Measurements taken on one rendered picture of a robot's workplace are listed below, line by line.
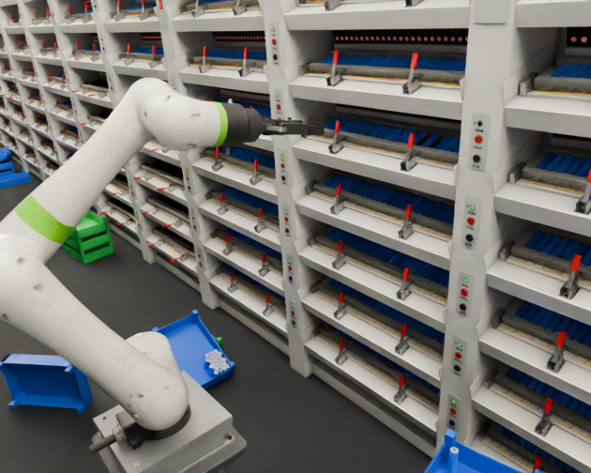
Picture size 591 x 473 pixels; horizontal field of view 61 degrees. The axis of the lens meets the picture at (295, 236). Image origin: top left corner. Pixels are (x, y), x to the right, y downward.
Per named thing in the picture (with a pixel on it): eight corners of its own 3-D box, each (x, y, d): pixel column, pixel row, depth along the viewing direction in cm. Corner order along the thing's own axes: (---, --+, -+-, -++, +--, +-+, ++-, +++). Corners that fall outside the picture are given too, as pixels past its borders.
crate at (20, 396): (22, 394, 200) (9, 409, 193) (7, 353, 192) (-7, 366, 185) (93, 399, 195) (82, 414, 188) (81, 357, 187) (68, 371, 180)
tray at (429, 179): (458, 202, 121) (453, 168, 115) (295, 158, 164) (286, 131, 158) (504, 158, 129) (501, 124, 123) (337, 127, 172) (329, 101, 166)
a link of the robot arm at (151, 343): (138, 433, 122) (117, 368, 115) (128, 396, 136) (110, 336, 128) (190, 412, 127) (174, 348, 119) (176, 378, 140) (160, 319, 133)
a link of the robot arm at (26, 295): (161, 452, 110) (-54, 300, 84) (148, 409, 124) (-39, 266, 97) (206, 410, 112) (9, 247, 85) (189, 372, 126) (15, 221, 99)
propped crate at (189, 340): (232, 374, 204) (235, 364, 198) (188, 399, 192) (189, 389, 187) (194, 319, 218) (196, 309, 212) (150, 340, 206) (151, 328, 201)
